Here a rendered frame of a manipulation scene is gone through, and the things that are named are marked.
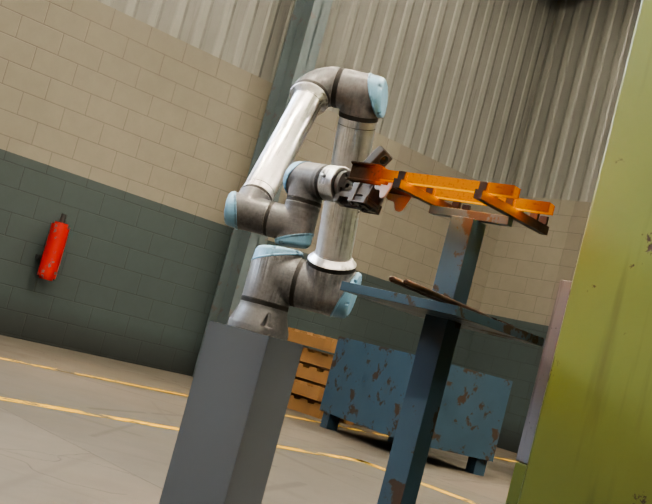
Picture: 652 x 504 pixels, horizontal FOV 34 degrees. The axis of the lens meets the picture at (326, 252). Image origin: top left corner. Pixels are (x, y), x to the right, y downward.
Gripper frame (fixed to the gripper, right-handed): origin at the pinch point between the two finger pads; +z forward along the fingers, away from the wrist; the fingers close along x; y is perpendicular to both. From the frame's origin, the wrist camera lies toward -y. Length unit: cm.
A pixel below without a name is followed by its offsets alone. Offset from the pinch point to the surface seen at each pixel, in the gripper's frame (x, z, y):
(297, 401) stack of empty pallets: -543, -469, 3
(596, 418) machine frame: -11, 57, 39
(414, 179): 11.5, 9.5, 2.8
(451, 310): 12.6, 31.7, 30.1
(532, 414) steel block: -40, 28, 37
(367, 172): 11.0, -4.5, 2.4
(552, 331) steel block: -36.5, 27.2, 17.3
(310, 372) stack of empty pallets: -541, -466, -24
